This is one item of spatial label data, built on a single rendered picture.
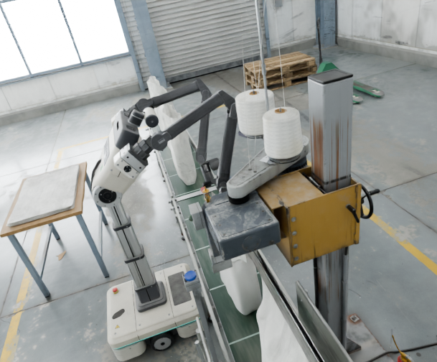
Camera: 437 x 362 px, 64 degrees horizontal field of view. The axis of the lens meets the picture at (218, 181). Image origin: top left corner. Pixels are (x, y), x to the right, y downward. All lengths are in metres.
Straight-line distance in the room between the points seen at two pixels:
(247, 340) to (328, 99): 1.39
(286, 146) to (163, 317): 1.62
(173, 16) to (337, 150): 7.63
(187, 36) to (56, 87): 3.23
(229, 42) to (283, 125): 7.99
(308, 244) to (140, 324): 1.41
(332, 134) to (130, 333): 1.81
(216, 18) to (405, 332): 7.73
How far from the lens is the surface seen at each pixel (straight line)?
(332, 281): 1.87
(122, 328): 2.58
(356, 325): 2.66
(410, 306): 2.84
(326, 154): 1.42
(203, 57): 9.04
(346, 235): 1.62
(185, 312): 2.50
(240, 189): 1.38
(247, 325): 2.20
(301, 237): 1.49
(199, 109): 1.65
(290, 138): 1.26
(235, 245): 1.29
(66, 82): 8.97
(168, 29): 8.80
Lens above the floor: 2.15
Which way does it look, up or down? 31 degrees down
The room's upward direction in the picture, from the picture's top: 11 degrees counter-clockwise
